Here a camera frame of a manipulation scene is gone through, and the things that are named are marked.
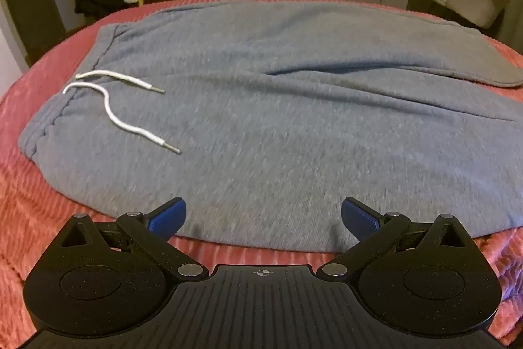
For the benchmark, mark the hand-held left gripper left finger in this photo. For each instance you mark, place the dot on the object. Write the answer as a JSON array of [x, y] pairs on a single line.
[[167, 215]]

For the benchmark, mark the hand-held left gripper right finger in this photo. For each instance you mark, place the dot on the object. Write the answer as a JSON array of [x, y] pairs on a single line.
[[359, 216]]

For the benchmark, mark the grey-blue sweatpants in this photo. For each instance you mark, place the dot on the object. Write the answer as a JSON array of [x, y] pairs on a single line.
[[286, 120]]

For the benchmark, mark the pink ribbed blanket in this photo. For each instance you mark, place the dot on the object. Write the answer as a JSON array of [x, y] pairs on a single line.
[[36, 210]]

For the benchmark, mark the white upholstered chair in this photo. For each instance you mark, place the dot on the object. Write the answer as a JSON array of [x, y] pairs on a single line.
[[476, 1]]

